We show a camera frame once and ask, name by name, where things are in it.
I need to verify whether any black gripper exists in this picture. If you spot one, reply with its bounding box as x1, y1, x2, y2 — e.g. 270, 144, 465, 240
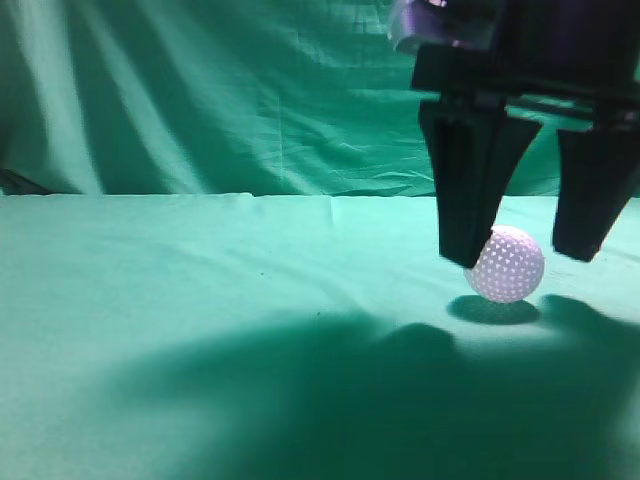
410, 1, 639, 268

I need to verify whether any white dimpled ball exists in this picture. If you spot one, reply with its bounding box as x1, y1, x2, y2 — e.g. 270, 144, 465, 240
464, 225, 545, 304

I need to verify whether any green table cloth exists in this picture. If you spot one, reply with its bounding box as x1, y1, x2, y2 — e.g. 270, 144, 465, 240
1, 194, 639, 479

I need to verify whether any green backdrop curtain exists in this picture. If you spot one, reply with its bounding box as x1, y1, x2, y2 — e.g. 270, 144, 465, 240
0, 0, 640, 199

